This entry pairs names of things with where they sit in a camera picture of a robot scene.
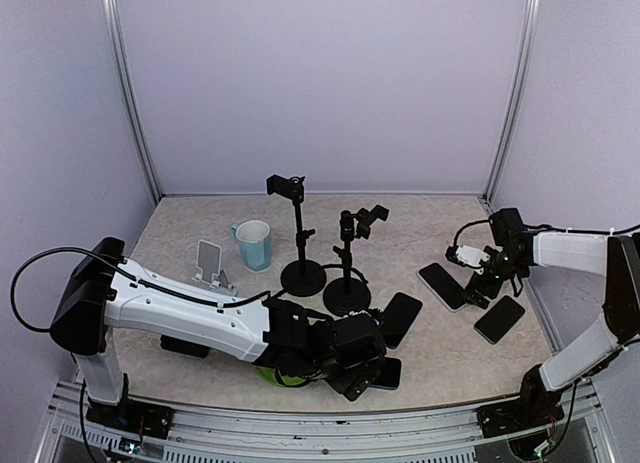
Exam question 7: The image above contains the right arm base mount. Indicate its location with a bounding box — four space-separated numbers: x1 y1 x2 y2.
476 399 565 438

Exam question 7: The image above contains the right aluminium frame post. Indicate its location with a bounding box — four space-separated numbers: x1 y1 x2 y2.
482 0 541 208

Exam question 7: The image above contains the black phone blue case bottom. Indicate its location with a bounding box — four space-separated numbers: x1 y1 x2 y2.
371 357 402 391

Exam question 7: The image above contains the black phone white case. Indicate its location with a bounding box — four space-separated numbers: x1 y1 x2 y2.
417 263 466 312

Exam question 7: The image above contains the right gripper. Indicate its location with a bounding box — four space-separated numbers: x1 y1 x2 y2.
463 245 527 309

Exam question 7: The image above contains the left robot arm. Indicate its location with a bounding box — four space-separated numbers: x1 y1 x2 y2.
9 237 387 428

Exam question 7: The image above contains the black phone middle left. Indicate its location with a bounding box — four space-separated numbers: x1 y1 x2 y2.
381 292 423 349

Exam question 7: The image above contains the tall black clamp stand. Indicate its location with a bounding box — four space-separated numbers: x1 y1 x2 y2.
266 174 326 297

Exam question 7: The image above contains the green plate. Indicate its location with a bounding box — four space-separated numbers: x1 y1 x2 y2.
256 366 310 388

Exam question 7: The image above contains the black phone far right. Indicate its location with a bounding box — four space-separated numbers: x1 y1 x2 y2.
474 296 525 345

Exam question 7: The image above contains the black folding phone stand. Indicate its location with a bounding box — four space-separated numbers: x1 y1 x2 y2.
160 335 209 358

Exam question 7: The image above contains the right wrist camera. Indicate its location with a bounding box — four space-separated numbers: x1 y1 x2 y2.
445 245 490 270

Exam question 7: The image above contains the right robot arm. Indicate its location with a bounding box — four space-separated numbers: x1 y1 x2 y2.
446 207 639 427

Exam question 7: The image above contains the aluminium frame post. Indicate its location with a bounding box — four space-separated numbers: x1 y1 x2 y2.
102 0 164 206
482 0 541 208

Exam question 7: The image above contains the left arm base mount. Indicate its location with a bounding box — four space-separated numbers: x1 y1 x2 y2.
86 398 174 440

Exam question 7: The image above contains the front aluminium rail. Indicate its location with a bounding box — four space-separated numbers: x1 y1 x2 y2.
27 383 619 462

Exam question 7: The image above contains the left aluminium frame post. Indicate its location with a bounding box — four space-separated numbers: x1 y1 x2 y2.
102 0 164 206

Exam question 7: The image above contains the short black clamp stand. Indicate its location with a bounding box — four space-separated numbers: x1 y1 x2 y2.
323 205 389 317

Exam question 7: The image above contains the light blue mug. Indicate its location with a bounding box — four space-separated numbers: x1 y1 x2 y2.
231 220 272 272

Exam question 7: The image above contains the white folding phone stand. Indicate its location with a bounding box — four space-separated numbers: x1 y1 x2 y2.
193 239 238 296

